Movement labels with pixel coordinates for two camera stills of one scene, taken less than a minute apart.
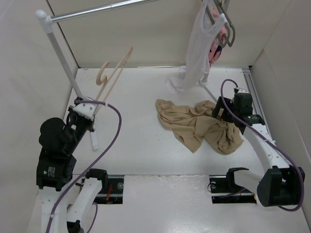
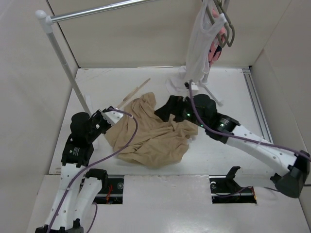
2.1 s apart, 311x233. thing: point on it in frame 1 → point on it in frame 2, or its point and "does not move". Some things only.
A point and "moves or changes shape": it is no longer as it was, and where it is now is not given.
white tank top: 198,61 does not move
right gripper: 219,104 → 176,103
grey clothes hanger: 231,28 does not move
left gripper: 92,122 → 99,114
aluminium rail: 257,104 does not move
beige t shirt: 194,124 moves or changes shape
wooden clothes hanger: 105,81 → 127,97
